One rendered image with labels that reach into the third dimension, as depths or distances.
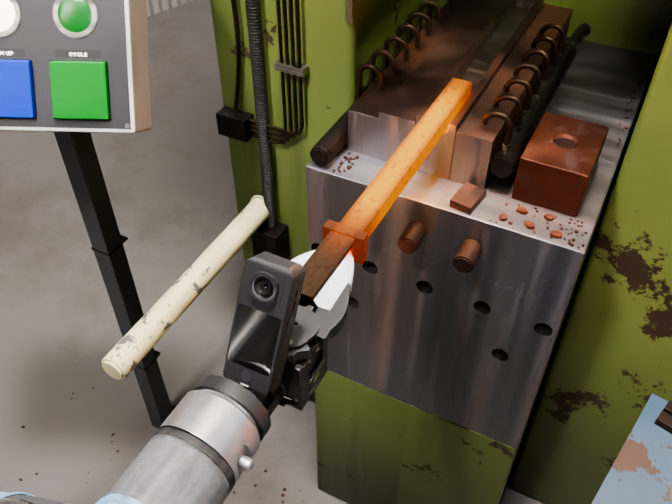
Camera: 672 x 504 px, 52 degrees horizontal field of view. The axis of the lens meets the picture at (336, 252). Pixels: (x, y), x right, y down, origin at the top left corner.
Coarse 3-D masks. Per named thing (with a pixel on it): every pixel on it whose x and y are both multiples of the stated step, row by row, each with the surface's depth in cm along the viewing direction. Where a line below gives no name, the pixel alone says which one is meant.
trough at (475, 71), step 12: (516, 0) 114; (504, 12) 110; (516, 12) 113; (504, 24) 110; (516, 24) 110; (492, 36) 107; (504, 36) 107; (480, 48) 103; (492, 48) 104; (468, 60) 99; (480, 60) 101; (492, 60) 101; (468, 72) 99; (480, 72) 99
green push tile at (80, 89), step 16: (64, 64) 90; (80, 64) 90; (96, 64) 90; (64, 80) 90; (80, 80) 90; (96, 80) 90; (64, 96) 91; (80, 96) 91; (96, 96) 90; (64, 112) 91; (80, 112) 91; (96, 112) 91
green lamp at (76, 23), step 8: (64, 0) 88; (72, 0) 88; (80, 0) 88; (64, 8) 88; (72, 8) 88; (80, 8) 88; (88, 8) 88; (64, 16) 89; (72, 16) 88; (80, 16) 88; (88, 16) 89; (64, 24) 89; (72, 24) 89; (80, 24) 89; (88, 24) 89
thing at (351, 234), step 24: (456, 96) 90; (432, 120) 85; (408, 144) 82; (432, 144) 84; (384, 168) 78; (408, 168) 78; (384, 192) 75; (360, 216) 72; (336, 240) 69; (360, 240) 69; (312, 264) 66; (336, 264) 66; (312, 288) 64
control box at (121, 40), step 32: (32, 0) 89; (96, 0) 88; (128, 0) 88; (0, 32) 89; (32, 32) 90; (64, 32) 89; (96, 32) 89; (128, 32) 89; (32, 64) 90; (128, 64) 90; (128, 96) 91; (0, 128) 93; (32, 128) 93; (64, 128) 92; (96, 128) 92; (128, 128) 92
